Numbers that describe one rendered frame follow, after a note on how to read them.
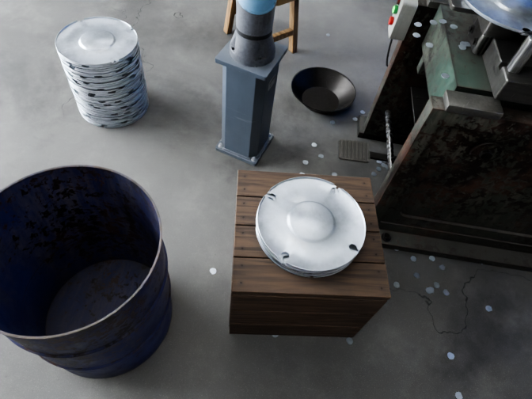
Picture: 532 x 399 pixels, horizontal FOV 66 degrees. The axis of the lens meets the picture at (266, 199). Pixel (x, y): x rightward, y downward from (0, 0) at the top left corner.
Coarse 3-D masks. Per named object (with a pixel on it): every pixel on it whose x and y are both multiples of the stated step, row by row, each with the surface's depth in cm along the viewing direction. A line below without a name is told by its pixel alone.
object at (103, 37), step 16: (64, 32) 154; (80, 32) 155; (96, 32) 155; (112, 32) 157; (128, 32) 158; (64, 48) 149; (80, 48) 150; (96, 48) 150; (112, 48) 152; (128, 48) 153; (80, 64) 145; (96, 64) 145
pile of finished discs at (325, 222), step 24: (288, 192) 114; (312, 192) 114; (336, 192) 116; (264, 216) 109; (288, 216) 109; (312, 216) 109; (336, 216) 111; (360, 216) 112; (264, 240) 104; (288, 240) 105; (312, 240) 105; (336, 240) 107; (360, 240) 107; (288, 264) 101; (312, 264) 102; (336, 264) 103
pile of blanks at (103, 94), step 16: (64, 64) 151; (112, 64) 148; (128, 64) 154; (80, 80) 153; (96, 80) 151; (112, 80) 153; (128, 80) 157; (144, 80) 170; (80, 96) 160; (96, 96) 157; (112, 96) 158; (128, 96) 162; (144, 96) 174; (96, 112) 164; (112, 112) 165; (128, 112) 169; (144, 112) 177
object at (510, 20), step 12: (468, 0) 104; (480, 0) 104; (492, 0) 105; (504, 0) 104; (516, 0) 105; (528, 0) 106; (480, 12) 100; (492, 12) 102; (504, 12) 102; (516, 12) 102; (528, 12) 102; (504, 24) 99; (516, 24) 100; (528, 24) 100
